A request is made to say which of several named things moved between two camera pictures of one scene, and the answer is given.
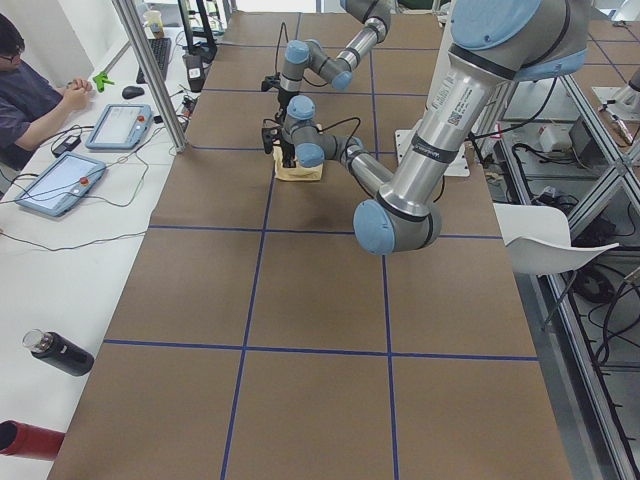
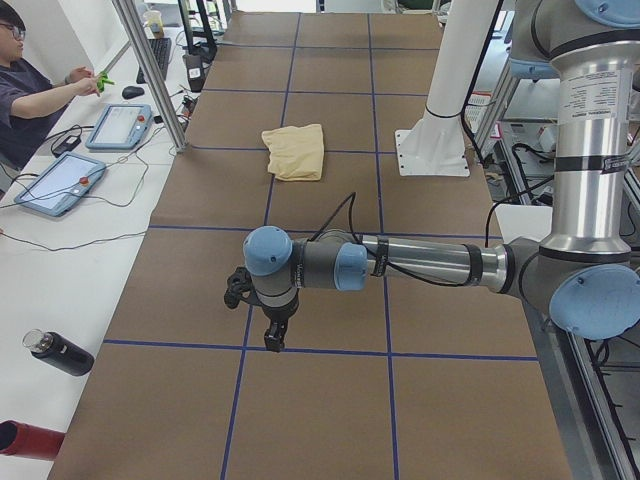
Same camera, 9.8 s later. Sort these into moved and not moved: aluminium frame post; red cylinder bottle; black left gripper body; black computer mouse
Moved: black left gripper body
Not moved: black computer mouse; aluminium frame post; red cylinder bottle
